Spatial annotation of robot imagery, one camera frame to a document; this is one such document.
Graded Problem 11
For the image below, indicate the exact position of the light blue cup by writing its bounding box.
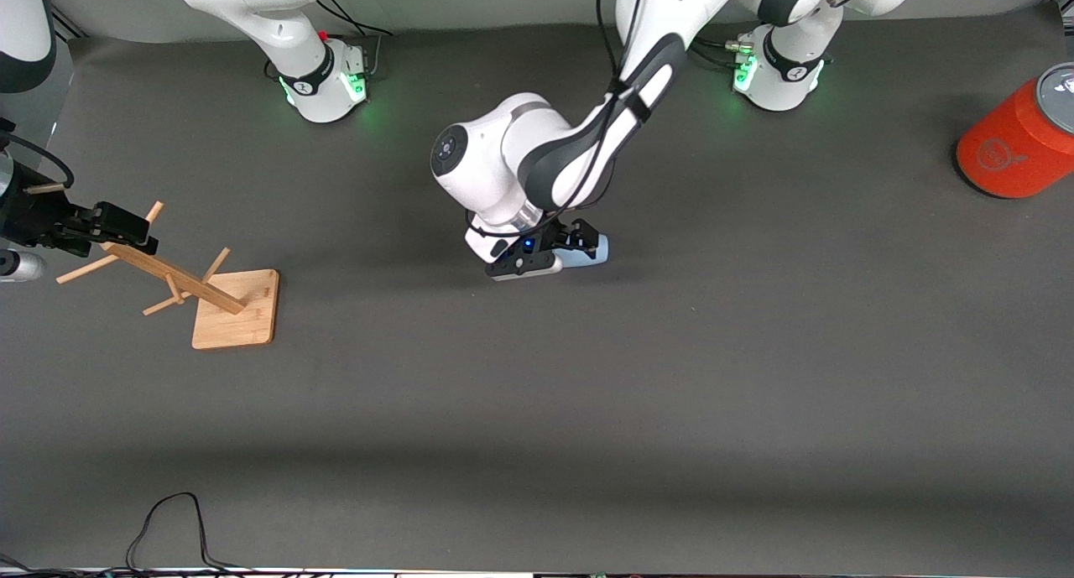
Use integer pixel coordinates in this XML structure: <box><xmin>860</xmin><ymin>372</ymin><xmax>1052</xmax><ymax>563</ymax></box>
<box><xmin>554</xmin><ymin>236</ymin><xmax>610</xmax><ymax>268</ymax></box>

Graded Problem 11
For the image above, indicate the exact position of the wooden cup rack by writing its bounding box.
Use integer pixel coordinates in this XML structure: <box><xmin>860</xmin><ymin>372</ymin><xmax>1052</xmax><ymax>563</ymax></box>
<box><xmin>56</xmin><ymin>200</ymin><xmax>280</xmax><ymax>350</ymax></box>

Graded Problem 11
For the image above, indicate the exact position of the orange cylindrical can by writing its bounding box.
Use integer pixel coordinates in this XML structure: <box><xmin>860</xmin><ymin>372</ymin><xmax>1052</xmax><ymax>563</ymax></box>
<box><xmin>955</xmin><ymin>62</ymin><xmax>1074</xmax><ymax>200</ymax></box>

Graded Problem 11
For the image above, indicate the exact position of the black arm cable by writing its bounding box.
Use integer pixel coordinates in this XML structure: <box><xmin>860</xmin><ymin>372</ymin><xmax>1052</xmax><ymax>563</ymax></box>
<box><xmin>0</xmin><ymin>121</ymin><xmax>75</xmax><ymax>190</ymax></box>
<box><xmin>466</xmin><ymin>0</ymin><xmax>654</xmax><ymax>237</ymax></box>

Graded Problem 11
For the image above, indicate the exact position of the black base cable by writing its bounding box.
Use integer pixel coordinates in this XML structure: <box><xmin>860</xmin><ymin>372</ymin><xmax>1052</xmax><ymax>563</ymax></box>
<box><xmin>309</xmin><ymin>0</ymin><xmax>397</xmax><ymax>80</ymax></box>
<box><xmin>692</xmin><ymin>34</ymin><xmax>743</xmax><ymax>69</ymax></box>

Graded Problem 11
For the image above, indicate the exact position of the thin black table cable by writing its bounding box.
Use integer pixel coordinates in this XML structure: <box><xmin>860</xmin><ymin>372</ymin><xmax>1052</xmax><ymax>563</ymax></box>
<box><xmin>126</xmin><ymin>492</ymin><xmax>253</xmax><ymax>574</ymax></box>

